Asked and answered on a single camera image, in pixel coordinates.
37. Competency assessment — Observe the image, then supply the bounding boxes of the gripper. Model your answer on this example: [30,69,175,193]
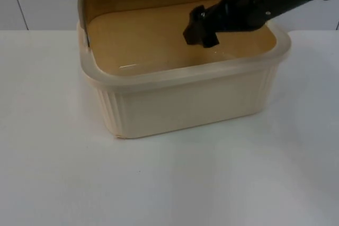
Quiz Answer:
[182,0,273,49]

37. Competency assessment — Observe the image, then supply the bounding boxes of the cream box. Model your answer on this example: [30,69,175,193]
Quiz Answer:
[76,17,292,140]

